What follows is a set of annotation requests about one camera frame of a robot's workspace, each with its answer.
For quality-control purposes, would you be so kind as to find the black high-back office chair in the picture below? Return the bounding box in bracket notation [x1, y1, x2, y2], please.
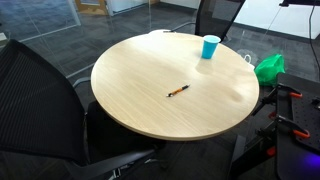
[171, 0, 247, 43]

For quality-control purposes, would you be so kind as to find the black metal stand frame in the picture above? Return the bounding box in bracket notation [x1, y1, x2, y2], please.
[229, 133, 278, 180]

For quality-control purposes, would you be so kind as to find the green plastic bag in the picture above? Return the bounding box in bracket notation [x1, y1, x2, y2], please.
[253, 53, 287, 87]

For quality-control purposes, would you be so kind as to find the black perforated mounting board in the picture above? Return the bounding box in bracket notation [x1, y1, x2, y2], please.
[275, 72, 320, 180]

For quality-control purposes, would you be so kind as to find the orange-handled black bar clamp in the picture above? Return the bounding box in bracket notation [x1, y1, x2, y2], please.
[254, 114, 311, 158]
[251, 83, 304, 117]

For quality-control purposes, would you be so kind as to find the wooden door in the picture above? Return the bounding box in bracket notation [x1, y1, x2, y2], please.
[74, 0, 109, 16]

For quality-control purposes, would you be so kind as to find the black camera cable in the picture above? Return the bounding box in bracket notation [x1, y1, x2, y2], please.
[307, 0, 320, 83]

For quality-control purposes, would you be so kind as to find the small black bracket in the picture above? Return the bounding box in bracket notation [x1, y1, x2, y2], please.
[311, 96, 320, 111]

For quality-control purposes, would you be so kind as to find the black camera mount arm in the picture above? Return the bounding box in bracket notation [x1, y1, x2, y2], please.
[278, 0, 320, 8]

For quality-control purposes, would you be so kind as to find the blue plastic cup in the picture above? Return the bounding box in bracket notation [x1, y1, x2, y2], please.
[200, 34, 222, 60]

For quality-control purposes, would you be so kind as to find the black mesh office chair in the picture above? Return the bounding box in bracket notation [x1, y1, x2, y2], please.
[0, 38, 168, 180]

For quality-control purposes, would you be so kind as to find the orange and black pen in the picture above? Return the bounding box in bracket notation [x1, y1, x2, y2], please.
[166, 84, 191, 98]

